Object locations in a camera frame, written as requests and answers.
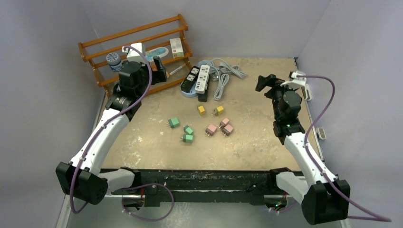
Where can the upper white wall clip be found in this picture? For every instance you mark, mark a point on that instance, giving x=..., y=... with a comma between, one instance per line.
x=307, y=92

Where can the white wall clip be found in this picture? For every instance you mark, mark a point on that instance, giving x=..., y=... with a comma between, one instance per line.
x=321, y=134
x=307, y=92

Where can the red white pen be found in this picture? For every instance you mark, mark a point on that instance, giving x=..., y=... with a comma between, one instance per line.
x=177, y=69

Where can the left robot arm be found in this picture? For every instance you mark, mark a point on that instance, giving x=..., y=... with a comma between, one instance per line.
x=104, y=132

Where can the white blue round jar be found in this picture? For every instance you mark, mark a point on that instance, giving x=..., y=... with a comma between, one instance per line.
x=114, y=61

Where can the pink USB charger plug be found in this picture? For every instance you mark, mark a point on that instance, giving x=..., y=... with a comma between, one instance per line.
x=210, y=130

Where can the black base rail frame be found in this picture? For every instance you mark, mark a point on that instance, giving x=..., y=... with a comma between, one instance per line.
x=157, y=186

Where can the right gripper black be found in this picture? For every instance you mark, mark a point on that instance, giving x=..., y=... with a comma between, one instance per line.
x=271, y=80

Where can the yellow USB charger plug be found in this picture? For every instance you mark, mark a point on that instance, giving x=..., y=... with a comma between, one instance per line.
x=201, y=110

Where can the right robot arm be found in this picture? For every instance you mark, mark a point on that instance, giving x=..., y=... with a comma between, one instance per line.
x=321, y=194

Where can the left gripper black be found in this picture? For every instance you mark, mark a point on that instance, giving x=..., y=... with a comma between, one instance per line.
x=158, y=76

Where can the blue toothbrush package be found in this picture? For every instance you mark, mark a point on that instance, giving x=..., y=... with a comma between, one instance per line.
x=160, y=52

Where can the white power strip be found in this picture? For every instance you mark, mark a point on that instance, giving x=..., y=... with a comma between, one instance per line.
x=202, y=80

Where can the round light blue power socket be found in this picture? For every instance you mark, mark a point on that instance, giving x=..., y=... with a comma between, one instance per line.
x=190, y=94

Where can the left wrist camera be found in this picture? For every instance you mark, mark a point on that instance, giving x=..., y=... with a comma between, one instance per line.
x=136, y=53

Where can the wooden shelf rack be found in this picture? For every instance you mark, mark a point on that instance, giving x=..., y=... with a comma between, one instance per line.
x=176, y=25

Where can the green USB charger plug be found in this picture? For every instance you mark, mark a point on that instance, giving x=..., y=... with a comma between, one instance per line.
x=173, y=122

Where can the white red box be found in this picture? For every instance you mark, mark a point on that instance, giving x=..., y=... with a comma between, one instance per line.
x=176, y=47

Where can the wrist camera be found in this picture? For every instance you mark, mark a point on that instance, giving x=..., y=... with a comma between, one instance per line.
x=297, y=80
x=136, y=53

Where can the long black power strip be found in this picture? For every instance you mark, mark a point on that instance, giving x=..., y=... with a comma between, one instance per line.
x=190, y=79

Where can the lower white wall clip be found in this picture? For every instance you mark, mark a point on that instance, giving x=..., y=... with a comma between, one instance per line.
x=321, y=134

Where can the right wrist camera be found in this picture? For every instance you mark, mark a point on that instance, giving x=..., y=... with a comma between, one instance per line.
x=297, y=80

